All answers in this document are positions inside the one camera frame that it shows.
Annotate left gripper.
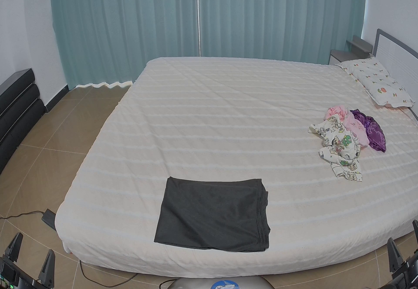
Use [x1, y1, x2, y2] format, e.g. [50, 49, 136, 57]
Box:
[0, 232, 56, 289]

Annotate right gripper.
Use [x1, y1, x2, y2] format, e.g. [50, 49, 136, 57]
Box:
[387, 220, 418, 289]

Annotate black trousers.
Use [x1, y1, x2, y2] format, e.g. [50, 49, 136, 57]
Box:
[153, 177, 271, 253]

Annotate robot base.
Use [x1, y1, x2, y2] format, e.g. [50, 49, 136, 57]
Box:
[167, 276, 275, 289]

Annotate bed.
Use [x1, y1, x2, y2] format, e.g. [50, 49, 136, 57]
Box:
[55, 29, 418, 276]

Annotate black power adapter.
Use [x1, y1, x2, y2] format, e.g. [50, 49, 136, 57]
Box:
[41, 209, 58, 231]

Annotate white printed pyjama top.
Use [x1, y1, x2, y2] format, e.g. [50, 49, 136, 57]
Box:
[308, 115, 364, 182]

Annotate purple garment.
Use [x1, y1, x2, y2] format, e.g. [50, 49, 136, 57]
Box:
[351, 109, 387, 152]

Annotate pink garment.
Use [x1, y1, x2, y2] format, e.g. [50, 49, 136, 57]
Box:
[324, 105, 370, 148]

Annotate dark grey chest of drawers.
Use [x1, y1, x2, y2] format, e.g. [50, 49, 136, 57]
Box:
[0, 68, 46, 174]

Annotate white printed pillow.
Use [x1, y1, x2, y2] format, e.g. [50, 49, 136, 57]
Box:
[336, 57, 415, 107]

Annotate grey bedside table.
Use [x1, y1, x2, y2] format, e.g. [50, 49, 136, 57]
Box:
[330, 35, 373, 64]

